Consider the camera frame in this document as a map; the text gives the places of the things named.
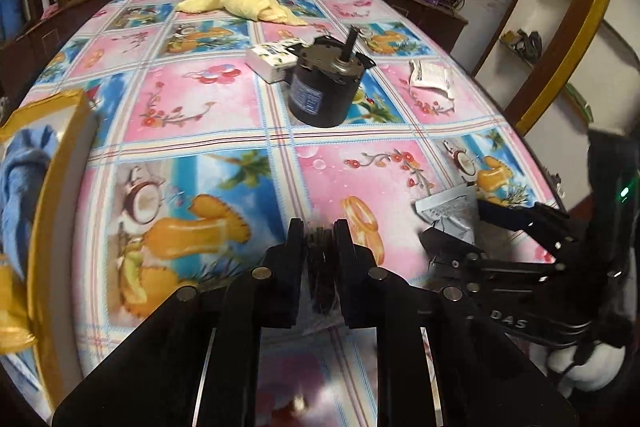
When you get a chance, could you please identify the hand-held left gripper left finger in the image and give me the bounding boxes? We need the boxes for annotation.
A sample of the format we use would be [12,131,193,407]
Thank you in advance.
[52,218,307,427]

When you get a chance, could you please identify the white box with yellow rim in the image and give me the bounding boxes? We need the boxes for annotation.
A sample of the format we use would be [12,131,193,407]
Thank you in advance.
[0,89,101,413]

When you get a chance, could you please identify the blue towel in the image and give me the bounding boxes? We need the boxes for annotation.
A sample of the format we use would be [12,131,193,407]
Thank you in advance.
[0,126,56,280]

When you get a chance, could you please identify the dark items on wall shelf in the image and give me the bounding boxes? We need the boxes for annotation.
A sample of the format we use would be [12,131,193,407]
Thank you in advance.
[500,29,544,58]

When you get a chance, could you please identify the white printed carton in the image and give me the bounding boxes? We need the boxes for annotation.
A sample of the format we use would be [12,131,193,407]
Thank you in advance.
[245,38,308,84]

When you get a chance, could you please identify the pale yellow towel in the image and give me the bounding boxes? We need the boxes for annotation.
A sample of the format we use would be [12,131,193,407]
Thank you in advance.
[175,0,311,28]

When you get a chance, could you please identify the white crumpled packet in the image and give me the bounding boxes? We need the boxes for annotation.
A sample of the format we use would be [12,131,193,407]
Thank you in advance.
[409,59,457,100]

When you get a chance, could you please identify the printed pink blue tablecloth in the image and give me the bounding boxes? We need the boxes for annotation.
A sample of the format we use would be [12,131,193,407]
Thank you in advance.
[0,0,566,427]

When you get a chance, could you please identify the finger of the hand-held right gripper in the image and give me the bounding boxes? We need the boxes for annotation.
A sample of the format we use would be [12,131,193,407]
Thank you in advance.
[476,198,586,260]
[419,227,571,290]

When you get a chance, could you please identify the silver foil packet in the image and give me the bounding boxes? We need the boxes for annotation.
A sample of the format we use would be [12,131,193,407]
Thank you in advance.
[415,187,482,249]

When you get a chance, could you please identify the black cylindrical motor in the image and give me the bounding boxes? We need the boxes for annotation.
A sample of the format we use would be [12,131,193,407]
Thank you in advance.
[286,27,373,128]

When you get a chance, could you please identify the dark wooden cabinet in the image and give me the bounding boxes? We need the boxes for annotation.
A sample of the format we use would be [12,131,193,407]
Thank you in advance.
[395,0,468,52]

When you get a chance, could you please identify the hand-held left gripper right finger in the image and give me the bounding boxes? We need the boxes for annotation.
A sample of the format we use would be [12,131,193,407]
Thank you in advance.
[334,219,581,427]

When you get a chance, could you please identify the white wall shelf gold trim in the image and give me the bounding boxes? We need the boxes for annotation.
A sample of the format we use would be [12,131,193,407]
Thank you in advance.
[475,0,640,132]

